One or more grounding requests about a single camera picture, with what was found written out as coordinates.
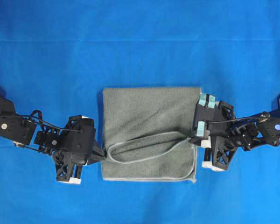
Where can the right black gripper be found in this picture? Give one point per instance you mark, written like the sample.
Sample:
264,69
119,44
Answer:
219,148

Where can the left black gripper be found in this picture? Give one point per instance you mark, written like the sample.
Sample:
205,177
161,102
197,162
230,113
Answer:
66,170

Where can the grey microfibre towel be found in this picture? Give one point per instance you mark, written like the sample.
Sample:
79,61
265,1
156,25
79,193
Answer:
146,134

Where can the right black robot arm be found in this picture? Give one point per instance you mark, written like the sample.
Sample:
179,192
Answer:
256,130

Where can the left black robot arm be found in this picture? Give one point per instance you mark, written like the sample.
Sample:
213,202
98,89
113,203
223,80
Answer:
24,129

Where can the blue table cloth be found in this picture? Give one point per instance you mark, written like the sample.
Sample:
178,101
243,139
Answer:
57,56

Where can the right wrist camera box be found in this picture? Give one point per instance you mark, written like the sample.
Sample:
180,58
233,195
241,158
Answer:
204,111

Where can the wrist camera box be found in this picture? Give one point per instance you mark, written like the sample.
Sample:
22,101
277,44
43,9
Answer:
204,111
83,141

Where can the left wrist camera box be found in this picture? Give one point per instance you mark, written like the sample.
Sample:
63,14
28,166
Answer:
83,141

